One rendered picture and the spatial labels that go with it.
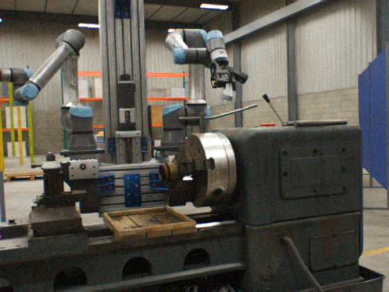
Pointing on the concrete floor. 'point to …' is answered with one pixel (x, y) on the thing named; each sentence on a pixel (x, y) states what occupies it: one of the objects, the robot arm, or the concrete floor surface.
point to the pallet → (23, 178)
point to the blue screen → (375, 120)
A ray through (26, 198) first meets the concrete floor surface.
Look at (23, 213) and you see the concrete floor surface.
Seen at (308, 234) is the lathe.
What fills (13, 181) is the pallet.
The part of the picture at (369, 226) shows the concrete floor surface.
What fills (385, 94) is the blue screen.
